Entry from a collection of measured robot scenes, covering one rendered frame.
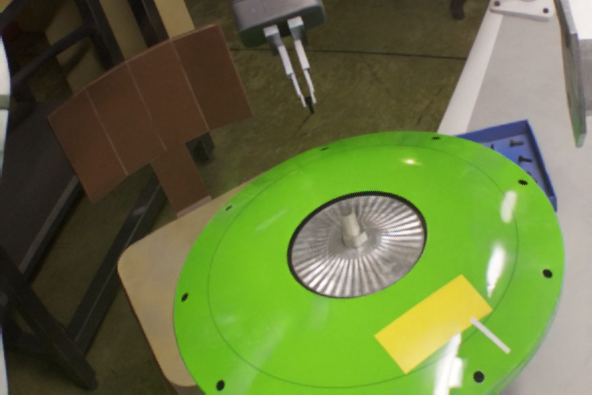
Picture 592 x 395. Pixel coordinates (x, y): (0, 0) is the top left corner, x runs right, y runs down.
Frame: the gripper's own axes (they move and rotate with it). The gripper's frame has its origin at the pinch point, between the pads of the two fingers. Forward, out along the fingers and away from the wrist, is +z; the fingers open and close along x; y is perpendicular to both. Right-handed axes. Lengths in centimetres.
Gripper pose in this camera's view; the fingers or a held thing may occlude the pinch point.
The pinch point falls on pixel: (309, 103)
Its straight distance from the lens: 70.6
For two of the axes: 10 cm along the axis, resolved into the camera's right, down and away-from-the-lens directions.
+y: -1.0, -2.2, -9.7
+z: 3.1, 9.2, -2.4
